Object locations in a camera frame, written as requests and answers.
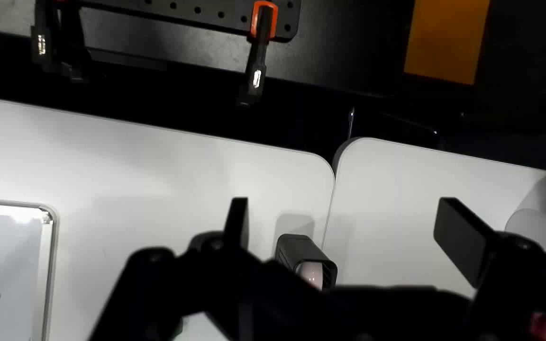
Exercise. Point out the small framed whiteboard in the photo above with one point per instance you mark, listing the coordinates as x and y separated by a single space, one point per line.
3 272

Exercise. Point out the white bottle with red logo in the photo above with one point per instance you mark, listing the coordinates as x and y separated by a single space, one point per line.
538 228

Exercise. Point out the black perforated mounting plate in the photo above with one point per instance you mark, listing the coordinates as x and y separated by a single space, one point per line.
202 14

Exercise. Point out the orange black bar clamp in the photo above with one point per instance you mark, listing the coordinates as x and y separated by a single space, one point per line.
56 39
259 44

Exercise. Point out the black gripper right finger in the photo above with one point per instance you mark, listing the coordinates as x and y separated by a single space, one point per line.
464 243

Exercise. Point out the black utensil holder box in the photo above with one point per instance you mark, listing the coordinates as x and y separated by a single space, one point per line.
301 253

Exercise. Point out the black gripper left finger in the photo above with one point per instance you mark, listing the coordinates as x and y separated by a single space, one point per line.
236 220

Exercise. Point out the orange square panel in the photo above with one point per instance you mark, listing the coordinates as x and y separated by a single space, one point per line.
445 39

